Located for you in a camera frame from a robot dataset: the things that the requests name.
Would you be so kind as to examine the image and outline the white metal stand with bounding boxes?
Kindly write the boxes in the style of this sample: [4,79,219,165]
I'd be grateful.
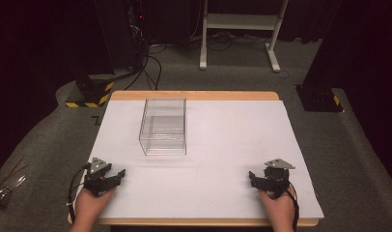
[198,0,291,73]

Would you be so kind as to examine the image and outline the black stand base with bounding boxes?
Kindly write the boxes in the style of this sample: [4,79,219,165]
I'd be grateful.
[294,83,344,113]

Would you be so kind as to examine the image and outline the white table sheet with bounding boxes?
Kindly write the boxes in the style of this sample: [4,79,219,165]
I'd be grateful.
[87,99,325,220]

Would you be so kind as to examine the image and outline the cables under white stand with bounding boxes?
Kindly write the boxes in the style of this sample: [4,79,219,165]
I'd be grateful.
[188,31,270,52]

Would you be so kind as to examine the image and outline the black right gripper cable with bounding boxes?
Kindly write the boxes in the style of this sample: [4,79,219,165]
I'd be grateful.
[288,181,301,232]

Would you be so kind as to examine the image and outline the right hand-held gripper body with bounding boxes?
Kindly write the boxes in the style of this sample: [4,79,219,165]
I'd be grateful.
[263,158,296,199]

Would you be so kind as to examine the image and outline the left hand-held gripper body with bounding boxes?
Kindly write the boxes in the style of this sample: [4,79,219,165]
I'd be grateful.
[83,157,113,197]

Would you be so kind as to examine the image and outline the black equipment tower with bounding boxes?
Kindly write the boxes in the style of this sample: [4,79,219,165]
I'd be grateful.
[93,0,148,71]

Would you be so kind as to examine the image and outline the person's left hand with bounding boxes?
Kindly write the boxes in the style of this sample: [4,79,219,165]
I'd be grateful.
[73,187,117,225]

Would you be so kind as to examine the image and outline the black base with striped tape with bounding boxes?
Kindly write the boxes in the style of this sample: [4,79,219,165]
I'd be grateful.
[65,72,116,109]

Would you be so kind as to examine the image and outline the clear plastic box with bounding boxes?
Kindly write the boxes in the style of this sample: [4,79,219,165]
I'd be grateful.
[138,97,188,157]

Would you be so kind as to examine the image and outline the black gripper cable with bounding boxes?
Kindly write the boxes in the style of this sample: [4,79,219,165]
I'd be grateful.
[288,181,301,232]
[66,162,93,224]

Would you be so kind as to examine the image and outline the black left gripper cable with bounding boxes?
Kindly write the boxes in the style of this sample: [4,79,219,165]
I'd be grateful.
[66,162,93,224]

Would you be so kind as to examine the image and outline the black floor cables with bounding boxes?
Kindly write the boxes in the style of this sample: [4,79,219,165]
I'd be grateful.
[124,43,168,92]

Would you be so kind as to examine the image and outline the wooden table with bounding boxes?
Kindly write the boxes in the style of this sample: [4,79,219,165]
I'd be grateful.
[67,90,321,228]

